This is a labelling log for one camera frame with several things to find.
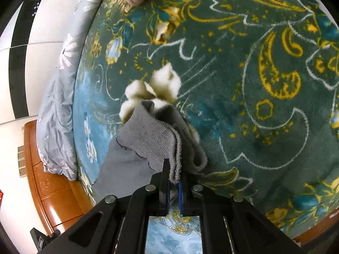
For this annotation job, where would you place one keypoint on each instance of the black wall panel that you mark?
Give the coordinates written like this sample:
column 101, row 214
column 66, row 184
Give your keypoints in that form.
column 21, row 66

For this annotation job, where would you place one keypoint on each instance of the red wall decoration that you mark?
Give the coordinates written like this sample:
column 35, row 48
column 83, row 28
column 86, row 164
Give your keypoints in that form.
column 1, row 198

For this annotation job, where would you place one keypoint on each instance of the wooden bed side rail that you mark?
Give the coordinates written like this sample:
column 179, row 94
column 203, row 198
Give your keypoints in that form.
column 317, row 230

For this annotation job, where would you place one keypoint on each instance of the light blue floral quilt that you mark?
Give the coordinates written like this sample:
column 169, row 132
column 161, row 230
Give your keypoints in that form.
column 57, row 127

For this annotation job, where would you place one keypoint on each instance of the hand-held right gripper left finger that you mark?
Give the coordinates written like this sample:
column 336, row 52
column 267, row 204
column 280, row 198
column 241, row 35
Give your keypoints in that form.
column 166, row 198

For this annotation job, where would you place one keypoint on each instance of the teal floral blanket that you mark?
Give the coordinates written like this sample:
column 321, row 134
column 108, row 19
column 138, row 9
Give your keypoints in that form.
column 238, row 90

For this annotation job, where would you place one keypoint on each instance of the grey sweatshirt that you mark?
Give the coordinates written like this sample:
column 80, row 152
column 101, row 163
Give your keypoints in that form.
column 148, row 140

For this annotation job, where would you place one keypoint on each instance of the grey wall socket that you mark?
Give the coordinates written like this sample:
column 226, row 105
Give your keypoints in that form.
column 21, row 161

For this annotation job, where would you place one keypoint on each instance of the orange wooden headboard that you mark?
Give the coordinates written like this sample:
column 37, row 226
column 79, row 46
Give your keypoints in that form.
column 50, row 190

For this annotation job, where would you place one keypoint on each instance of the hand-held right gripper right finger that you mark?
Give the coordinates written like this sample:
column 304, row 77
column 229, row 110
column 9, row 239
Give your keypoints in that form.
column 181, row 198

